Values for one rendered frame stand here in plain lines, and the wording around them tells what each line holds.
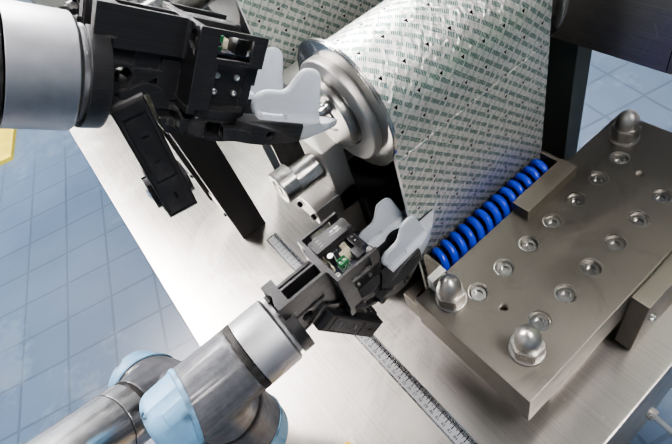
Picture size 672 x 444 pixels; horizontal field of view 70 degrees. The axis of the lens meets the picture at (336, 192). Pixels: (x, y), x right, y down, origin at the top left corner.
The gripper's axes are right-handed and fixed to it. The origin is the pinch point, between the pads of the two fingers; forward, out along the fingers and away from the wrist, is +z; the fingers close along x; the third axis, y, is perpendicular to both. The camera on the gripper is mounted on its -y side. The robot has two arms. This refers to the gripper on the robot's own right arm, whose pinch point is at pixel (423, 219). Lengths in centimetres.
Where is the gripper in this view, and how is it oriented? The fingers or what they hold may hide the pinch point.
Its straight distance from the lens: 57.8
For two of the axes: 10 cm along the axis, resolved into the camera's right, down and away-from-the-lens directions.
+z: 7.6, -6.0, 2.6
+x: -6.0, -4.8, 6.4
